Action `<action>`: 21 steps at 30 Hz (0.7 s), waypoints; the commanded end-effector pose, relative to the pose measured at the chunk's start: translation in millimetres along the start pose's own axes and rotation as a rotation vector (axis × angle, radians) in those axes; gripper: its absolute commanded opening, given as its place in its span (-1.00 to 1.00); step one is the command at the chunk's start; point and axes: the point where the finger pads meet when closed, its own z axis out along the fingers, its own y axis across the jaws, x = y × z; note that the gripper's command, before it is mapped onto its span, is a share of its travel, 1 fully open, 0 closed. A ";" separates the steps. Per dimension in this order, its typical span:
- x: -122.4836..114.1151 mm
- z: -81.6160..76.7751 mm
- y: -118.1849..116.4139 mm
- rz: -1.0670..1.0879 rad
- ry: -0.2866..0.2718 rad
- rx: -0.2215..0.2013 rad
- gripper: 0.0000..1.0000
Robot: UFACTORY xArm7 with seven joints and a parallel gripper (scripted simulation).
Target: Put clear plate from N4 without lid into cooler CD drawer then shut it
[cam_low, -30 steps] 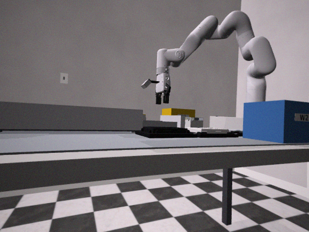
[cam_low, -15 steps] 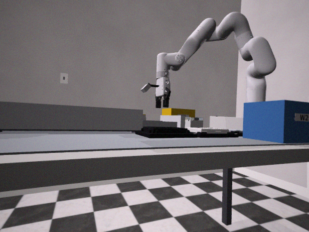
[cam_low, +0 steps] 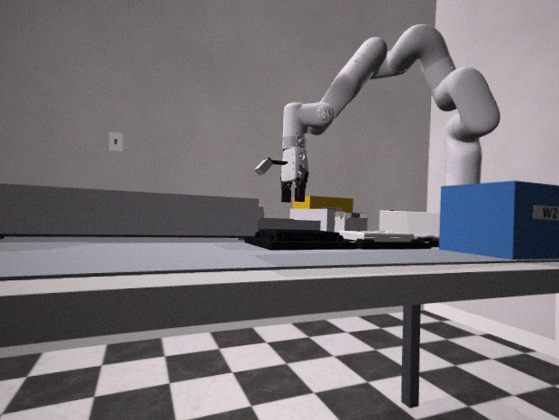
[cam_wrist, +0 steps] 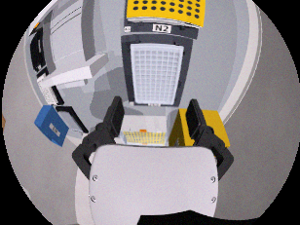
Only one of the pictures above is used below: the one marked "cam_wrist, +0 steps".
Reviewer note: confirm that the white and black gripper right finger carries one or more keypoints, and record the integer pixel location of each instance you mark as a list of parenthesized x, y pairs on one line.
[(203, 135)]

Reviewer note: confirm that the yellow open-top box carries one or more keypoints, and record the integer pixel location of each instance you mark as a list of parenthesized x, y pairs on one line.
[(179, 135)]

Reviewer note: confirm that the blue open-top bin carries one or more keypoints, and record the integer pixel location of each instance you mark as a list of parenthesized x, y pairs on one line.
[(51, 125)]

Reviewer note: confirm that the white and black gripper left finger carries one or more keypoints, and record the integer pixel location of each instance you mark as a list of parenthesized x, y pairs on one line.
[(104, 133)]

